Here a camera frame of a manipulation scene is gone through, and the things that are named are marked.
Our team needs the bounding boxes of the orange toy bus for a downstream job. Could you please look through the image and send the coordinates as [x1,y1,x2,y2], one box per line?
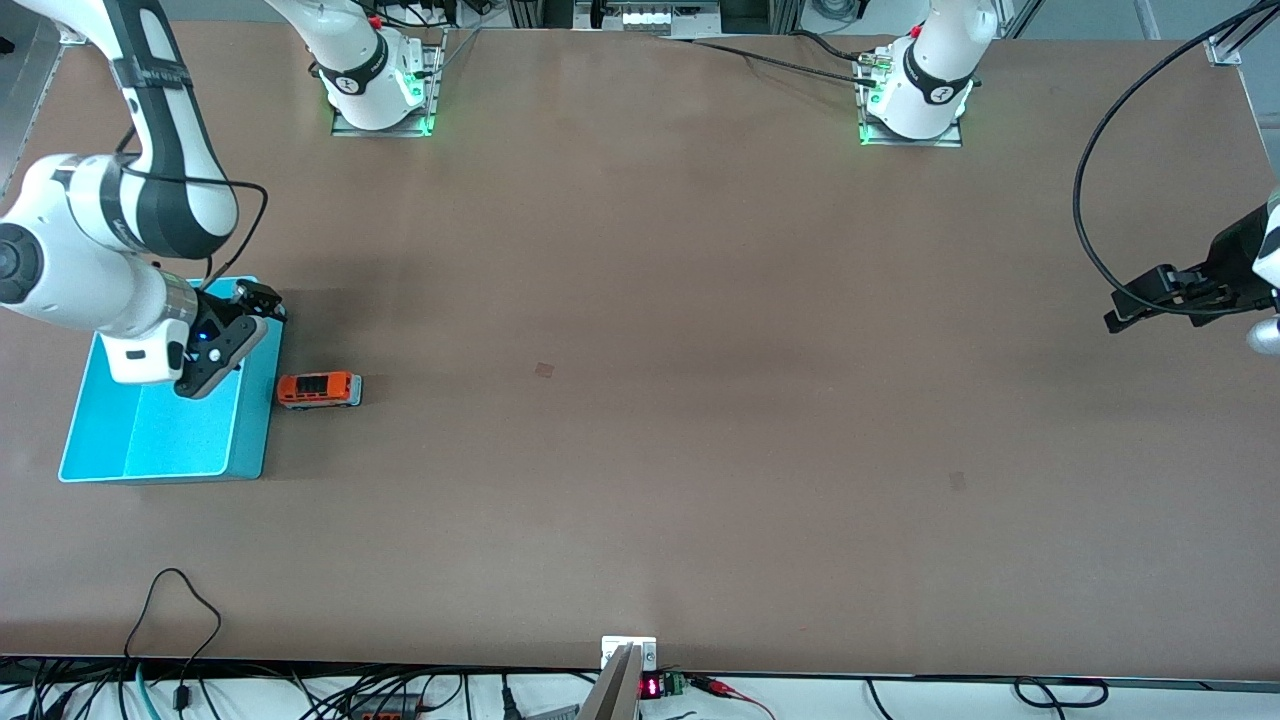
[276,371,364,411]

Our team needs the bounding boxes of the blue plastic box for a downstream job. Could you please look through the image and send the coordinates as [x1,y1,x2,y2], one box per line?
[58,276,287,485]

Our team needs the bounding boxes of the black power strip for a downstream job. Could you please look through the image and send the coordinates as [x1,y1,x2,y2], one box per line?
[345,694,423,720]

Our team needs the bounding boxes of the silver device with white lights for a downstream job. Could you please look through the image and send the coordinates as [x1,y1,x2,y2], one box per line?
[575,0,723,34]

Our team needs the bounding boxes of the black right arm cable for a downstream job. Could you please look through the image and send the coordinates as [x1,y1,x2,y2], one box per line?
[115,120,270,291]

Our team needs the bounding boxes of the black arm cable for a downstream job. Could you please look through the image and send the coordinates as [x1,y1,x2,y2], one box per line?
[1072,0,1280,319]
[115,120,270,291]

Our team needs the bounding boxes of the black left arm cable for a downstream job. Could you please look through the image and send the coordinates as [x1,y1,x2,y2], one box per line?
[1072,0,1280,319]

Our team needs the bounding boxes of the thin black looped cable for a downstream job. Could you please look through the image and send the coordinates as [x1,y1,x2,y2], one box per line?
[122,567,224,713]

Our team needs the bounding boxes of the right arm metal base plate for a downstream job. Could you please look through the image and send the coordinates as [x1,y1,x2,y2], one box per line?
[330,28,446,139]

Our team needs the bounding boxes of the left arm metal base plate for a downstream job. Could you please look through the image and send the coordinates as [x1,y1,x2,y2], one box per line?
[855,50,965,149]

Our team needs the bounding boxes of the black coiled cable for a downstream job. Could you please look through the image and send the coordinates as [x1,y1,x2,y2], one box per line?
[865,677,1110,720]

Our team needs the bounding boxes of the thick black connector cable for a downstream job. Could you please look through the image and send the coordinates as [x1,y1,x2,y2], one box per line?
[788,30,867,65]

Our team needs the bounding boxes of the thin black table cable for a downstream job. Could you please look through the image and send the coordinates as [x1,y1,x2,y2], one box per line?
[645,32,881,89]

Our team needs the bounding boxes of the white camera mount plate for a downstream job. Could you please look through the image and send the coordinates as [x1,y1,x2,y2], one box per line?
[601,636,658,672]

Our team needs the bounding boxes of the grey aluminium camera bar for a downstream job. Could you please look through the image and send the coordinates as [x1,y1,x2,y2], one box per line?
[577,644,642,720]

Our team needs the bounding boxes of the red clip lead wires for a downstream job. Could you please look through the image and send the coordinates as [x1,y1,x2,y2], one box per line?
[688,675,777,720]

